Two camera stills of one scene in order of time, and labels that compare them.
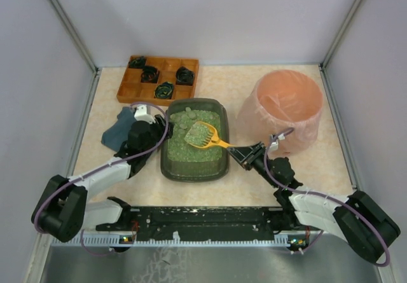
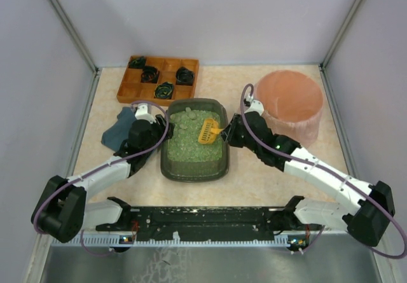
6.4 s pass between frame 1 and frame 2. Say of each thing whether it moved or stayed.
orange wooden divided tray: stayed
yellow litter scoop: moved
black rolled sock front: stayed
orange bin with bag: stayed
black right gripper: moved
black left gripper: stayed
